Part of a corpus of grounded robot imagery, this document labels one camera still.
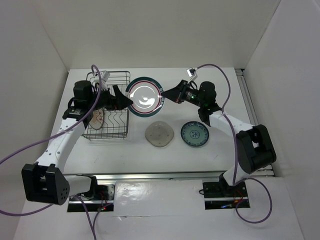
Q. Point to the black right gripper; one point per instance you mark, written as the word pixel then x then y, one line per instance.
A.
pixel 176 94

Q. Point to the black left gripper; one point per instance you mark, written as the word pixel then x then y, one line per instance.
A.
pixel 120 102

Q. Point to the orange sunburst white plate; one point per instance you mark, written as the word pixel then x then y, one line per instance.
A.
pixel 97 120

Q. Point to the green red rimmed white plate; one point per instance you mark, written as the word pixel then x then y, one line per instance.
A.
pixel 146 95

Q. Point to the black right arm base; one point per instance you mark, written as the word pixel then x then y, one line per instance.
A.
pixel 221 189

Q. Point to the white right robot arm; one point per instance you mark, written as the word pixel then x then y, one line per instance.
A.
pixel 214 116

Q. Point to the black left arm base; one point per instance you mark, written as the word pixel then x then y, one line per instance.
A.
pixel 98 191

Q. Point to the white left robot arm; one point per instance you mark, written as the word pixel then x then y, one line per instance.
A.
pixel 44 181

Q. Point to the clear glass square plate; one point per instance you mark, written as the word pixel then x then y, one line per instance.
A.
pixel 159 134

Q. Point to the blue white patterned plate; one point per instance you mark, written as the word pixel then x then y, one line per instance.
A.
pixel 194 134

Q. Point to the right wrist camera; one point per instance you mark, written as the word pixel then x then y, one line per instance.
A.
pixel 192 73

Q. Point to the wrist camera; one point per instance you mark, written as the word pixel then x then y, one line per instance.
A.
pixel 192 73
pixel 103 75

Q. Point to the grey wire dish rack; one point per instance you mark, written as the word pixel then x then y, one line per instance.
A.
pixel 116 122

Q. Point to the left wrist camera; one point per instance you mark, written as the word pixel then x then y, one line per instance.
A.
pixel 103 75

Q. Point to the aluminium right side rail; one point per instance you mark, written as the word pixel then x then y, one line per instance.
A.
pixel 246 87

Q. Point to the aluminium rail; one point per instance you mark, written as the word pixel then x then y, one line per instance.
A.
pixel 246 87
pixel 157 176

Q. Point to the aluminium front rail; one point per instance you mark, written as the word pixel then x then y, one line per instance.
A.
pixel 157 176

